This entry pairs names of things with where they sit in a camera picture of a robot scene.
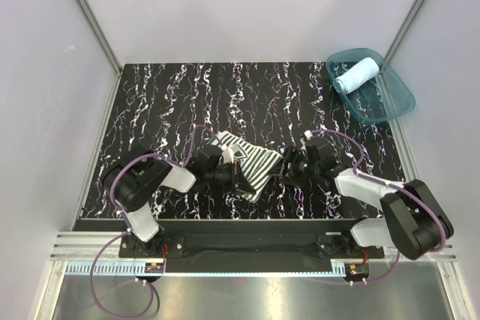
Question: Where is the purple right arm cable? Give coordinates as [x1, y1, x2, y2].
[310, 129, 449, 286]

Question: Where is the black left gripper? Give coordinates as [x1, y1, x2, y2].
[205, 160, 256, 196]

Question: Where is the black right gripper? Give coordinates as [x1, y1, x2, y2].
[266, 146, 320, 188]

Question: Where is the green white striped towel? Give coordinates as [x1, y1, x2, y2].
[208, 130, 283, 203]

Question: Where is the white slotted cable duct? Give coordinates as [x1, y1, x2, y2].
[66, 261, 346, 278]

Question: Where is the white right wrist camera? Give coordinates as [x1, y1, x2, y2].
[301, 130, 314, 145]

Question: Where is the light blue towel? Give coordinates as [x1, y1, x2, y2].
[334, 58, 380, 94]

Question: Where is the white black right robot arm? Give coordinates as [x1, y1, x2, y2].
[270, 141, 454, 260]

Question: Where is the teal transparent plastic bin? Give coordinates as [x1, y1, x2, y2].
[325, 48, 416, 125]

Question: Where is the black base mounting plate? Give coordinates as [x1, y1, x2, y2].
[119, 220, 384, 275]

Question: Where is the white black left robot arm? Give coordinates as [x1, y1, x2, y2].
[100, 145, 256, 257]

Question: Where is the aluminium front rail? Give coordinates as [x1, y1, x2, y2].
[50, 232, 458, 261]

